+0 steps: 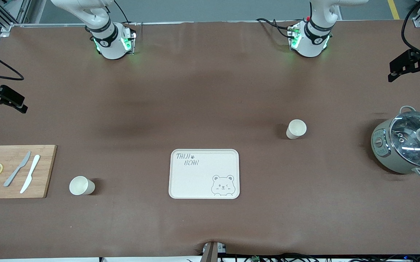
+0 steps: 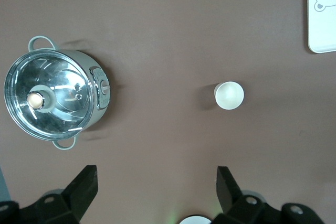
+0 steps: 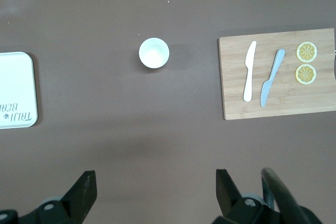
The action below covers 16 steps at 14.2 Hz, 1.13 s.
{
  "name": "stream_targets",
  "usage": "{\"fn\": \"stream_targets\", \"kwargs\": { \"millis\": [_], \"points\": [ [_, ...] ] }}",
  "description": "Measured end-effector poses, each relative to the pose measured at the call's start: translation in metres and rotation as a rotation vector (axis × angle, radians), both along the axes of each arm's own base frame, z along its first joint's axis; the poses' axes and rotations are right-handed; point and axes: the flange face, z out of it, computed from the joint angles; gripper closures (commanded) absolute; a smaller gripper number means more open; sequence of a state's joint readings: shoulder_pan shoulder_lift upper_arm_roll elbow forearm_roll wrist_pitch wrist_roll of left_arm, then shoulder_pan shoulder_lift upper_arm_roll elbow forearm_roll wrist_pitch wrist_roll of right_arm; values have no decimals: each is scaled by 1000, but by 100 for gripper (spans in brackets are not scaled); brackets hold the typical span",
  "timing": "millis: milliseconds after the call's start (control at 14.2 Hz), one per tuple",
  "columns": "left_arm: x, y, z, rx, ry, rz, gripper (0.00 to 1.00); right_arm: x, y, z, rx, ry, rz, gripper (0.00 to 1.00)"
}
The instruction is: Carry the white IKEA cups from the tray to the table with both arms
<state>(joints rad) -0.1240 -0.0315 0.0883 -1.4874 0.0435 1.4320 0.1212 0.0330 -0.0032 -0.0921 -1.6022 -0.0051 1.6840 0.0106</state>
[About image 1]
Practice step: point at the white IKEA cup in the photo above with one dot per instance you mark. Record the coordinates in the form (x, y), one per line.
(79, 185)
(296, 128)

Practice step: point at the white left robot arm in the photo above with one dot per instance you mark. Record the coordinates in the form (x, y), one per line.
(311, 40)

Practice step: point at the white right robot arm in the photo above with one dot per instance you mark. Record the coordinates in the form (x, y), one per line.
(110, 40)

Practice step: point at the grey plastic knife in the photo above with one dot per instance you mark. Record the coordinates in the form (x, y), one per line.
(17, 169)

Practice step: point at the white plastic knife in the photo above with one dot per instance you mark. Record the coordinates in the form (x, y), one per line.
(30, 174)

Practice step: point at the wooden cutting board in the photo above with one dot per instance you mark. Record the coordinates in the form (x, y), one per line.
(46, 171)

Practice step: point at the glass pot lid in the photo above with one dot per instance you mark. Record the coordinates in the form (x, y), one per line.
(410, 142)

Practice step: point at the grey-green electric pot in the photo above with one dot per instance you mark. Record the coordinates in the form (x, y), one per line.
(382, 149)

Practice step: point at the brown table cover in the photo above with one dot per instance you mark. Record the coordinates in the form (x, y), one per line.
(210, 109)

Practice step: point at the cream bear print tray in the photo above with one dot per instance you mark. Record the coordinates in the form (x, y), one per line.
(202, 182)

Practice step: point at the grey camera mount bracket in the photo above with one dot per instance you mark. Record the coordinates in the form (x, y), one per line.
(211, 253)

